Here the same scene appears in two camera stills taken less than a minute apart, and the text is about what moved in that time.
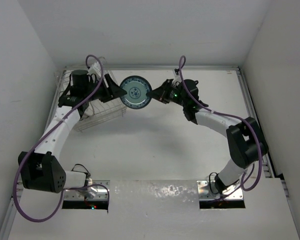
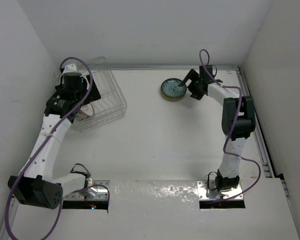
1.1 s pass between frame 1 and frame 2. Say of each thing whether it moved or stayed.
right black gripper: moved
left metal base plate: stayed
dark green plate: moved
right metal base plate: stayed
